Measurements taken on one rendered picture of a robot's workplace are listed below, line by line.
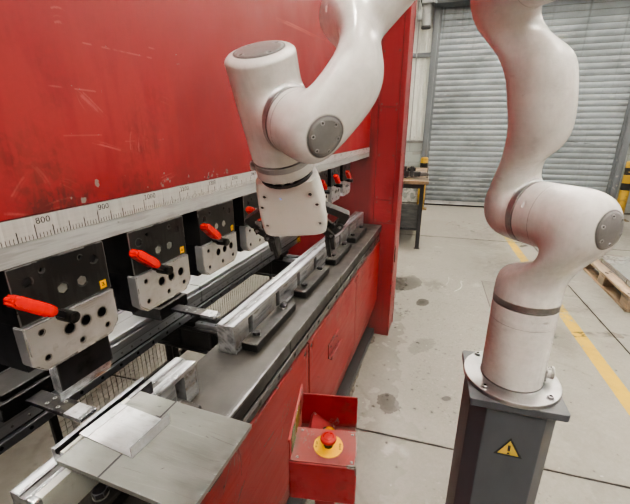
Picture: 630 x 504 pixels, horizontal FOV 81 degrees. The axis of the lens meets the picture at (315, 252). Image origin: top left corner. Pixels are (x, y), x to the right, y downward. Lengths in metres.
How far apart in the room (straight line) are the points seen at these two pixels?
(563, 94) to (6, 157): 0.78
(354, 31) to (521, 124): 0.37
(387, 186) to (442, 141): 5.55
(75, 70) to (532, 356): 0.92
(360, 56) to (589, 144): 8.19
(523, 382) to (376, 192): 1.93
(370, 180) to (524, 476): 2.00
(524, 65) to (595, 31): 7.91
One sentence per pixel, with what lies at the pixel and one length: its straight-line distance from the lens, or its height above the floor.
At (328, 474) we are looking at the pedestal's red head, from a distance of 1.01.
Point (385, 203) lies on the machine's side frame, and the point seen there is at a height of 1.03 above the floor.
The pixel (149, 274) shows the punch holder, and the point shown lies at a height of 1.25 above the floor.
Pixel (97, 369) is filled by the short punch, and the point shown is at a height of 1.09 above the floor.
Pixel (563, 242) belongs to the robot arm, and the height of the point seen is 1.34.
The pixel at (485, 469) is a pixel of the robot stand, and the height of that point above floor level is 0.82.
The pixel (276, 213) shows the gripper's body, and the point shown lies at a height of 1.40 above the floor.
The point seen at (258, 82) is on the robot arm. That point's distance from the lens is 0.45.
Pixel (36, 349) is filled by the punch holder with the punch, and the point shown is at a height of 1.22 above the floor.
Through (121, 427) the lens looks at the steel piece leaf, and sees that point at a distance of 0.82.
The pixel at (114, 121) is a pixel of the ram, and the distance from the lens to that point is 0.73.
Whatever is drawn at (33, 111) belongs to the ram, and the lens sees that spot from 0.65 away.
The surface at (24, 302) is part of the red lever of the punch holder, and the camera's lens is 0.60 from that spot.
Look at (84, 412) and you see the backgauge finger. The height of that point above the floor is 1.01.
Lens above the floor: 1.52
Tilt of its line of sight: 18 degrees down
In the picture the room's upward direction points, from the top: straight up
